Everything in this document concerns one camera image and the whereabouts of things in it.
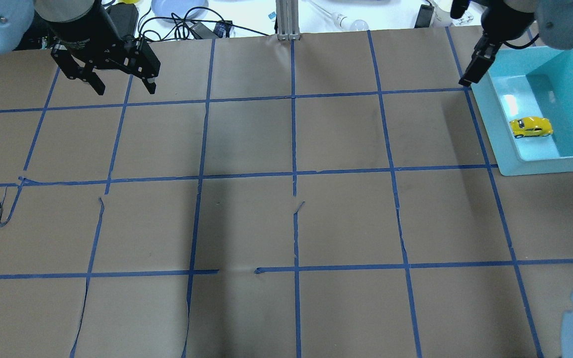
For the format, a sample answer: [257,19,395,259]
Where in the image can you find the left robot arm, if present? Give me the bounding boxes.
[0,0,161,95]

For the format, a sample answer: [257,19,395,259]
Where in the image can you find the yellow beetle toy car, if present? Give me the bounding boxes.
[509,116,554,139]

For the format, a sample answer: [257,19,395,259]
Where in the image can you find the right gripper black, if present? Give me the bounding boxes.
[451,0,535,88]

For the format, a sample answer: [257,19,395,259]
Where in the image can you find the teal plastic storage bin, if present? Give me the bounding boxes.
[471,47,573,176]

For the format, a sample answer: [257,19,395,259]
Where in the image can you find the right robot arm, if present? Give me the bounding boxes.
[459,0,573,176]

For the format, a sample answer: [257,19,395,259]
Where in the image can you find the blue plastic plate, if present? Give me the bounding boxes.
[151,0,208,22]

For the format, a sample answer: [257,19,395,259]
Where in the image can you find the aluminium frame post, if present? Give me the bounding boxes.
[275,0,301,41]

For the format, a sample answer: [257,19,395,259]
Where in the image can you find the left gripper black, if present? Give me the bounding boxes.
[38,0,161,95]

